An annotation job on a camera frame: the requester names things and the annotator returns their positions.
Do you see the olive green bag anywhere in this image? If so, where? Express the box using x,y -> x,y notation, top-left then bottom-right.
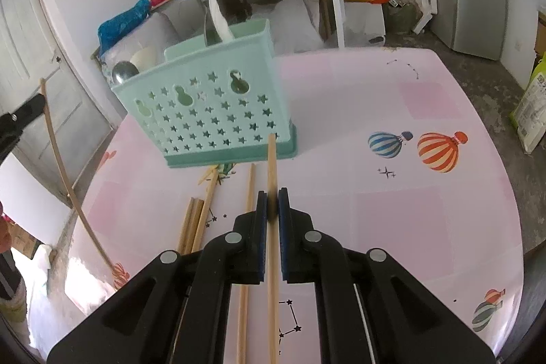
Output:
382,0 -> 424,35

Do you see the blue plastic bag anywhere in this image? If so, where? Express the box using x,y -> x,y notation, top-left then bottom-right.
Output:
97,0 -> 151,54

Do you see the green and white rice bag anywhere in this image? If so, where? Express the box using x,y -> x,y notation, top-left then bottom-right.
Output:
509,52 -> 546,155

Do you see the large printed cardboard box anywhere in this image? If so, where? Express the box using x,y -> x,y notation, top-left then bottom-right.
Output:
534,11 -> 546,54

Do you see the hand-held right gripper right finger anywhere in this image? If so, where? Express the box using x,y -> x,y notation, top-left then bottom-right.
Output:
277,187 -> 500,364

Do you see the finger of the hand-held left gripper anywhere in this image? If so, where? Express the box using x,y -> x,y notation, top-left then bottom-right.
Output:
0,93 -> 46,162

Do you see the small cardboard box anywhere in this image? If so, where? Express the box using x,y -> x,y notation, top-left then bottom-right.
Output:
9,221 -> 43,258

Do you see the bamboo chopstick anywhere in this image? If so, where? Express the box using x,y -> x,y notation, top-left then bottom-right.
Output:
40,77 -> 117,277
267,133 -> 280,364
183,198 -> 204,254
190,170 -> 219,254
236,163 -> 257,364
176,197 -> 196,253

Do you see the mint green utensil holder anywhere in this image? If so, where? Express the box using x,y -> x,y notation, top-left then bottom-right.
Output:
112,18 -> 298,169

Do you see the pink printed tablecloth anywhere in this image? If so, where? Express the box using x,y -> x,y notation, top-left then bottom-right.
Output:
70,47 -> 525,364

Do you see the white side table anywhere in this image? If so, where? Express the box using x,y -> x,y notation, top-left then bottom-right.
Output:
149,0 -> 347,49

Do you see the white sack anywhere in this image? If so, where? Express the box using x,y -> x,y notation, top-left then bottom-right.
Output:
252,0 -> 325,53

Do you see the white plastic spoon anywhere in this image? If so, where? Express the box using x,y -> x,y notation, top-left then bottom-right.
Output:
130,47 -> 159,72
207,0 -> 234,45

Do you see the white fluffy cloth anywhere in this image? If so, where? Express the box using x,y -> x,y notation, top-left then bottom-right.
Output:
26,245 -> 114,352

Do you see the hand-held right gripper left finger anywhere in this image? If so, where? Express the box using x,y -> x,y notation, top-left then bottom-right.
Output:
46,189 -> 269,364

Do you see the white box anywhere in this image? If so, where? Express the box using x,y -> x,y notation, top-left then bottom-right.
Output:
343,1 -> 387,48

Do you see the plastic wrapped white bundle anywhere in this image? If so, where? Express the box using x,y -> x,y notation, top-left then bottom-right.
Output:
100,12 -> 180,87

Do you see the white door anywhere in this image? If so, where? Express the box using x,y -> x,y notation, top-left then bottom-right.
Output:
0,0 -> 118,198

